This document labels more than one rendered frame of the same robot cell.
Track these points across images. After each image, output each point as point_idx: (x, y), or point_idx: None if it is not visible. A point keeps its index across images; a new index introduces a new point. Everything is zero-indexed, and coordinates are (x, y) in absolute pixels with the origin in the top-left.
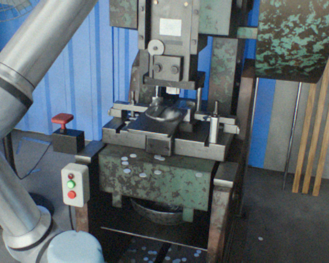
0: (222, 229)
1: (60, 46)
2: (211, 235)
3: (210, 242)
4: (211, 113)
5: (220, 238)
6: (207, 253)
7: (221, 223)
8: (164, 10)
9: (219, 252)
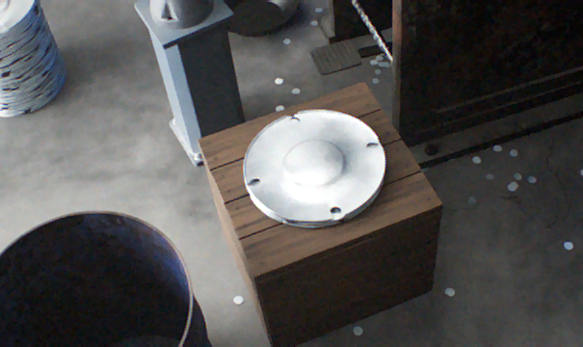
0: (399, 16)
1: None
2: (393, 18)
3: (393, 28)
4: None
5: (398, 27)
6: (392, 40)
7: (398, 8)
8: None
9: (399, 46)
